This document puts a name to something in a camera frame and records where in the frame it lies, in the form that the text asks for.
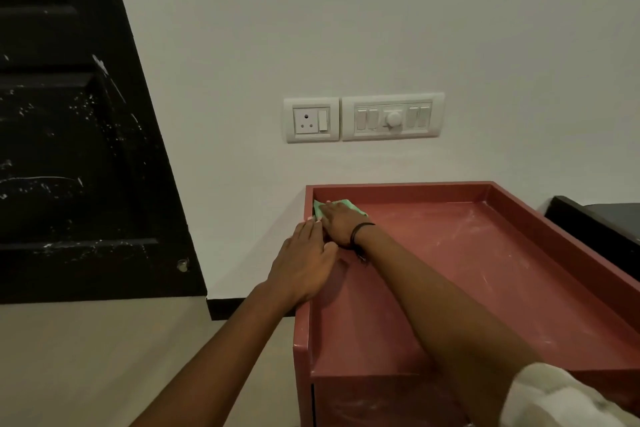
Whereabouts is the white wall socket plate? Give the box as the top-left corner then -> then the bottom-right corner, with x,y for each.
283,97 -> 341,144

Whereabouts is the white sleeve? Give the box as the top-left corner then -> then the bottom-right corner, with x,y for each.
499,362 -> 640,427

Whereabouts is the grey mattress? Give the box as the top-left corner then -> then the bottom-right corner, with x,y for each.
582,201 -> 640,245

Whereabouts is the black door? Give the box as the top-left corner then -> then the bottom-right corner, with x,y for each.
0,0 -> 209,305

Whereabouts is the person's right hand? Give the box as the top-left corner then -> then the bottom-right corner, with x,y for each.
317,200 -> 373,248

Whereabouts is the person's right forearm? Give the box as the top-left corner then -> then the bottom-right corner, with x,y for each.
355,226 -> 543,427

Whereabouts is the black bed frame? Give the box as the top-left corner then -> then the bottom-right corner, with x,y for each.
543,195 -> 640,282

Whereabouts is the person's left hand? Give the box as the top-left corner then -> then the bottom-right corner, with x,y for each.
267,219 -> 341,310

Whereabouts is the person's left forearm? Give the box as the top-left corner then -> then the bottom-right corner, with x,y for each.
129,284 -> 301,427

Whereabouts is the white wall switch plate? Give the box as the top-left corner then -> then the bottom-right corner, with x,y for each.
341,92 -> 446,142

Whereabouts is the black baseboard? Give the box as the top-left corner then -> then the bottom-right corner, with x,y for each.
206,295 -> 296,322

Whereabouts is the black wrist band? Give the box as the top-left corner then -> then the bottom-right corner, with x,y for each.
349,222 -> 376,262

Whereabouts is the red wooden nightstand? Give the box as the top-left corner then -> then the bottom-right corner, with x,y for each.
292,180 -> 640,427

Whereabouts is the green cleaning cloth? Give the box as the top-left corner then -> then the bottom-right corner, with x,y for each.
312,199 -> 369,222

